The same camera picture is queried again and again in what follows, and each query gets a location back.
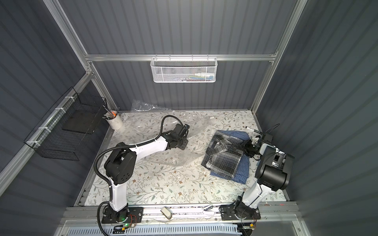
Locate blue checked shirt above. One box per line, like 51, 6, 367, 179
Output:
209, 129, 252, 185

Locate black white plaid shirt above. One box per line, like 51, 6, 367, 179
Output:
200, 131, 249, 180

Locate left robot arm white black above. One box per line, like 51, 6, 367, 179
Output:
93, 115, 190, 212

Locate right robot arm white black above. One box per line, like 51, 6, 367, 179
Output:
234, 133, 295, 214

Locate black marker pen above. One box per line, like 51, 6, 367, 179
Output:
245, 126, 263, 135

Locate white pen cup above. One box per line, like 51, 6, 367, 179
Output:
103, 115, 123, 130

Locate white bottle in basket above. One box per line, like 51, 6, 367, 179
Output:
194, 72, 215, 80

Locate black foam pad in basket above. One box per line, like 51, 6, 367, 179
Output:
62, 110, 101, 134

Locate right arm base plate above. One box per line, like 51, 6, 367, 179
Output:
219, 204, 261, 221

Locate white wire mesh basket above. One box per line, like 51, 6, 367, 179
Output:
150, 57, 218, 83

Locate beige small device on rail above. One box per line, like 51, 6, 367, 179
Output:
160, 207, 172, 220

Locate white clip on rail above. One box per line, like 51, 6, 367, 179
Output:
202, 204, 215, 216

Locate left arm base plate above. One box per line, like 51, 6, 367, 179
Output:
100, 206, 144, 224

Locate white perforated cable tray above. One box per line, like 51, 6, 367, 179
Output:
66, 223, 243, 236

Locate black wire basket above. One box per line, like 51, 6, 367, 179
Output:
24, 88, 107, 161

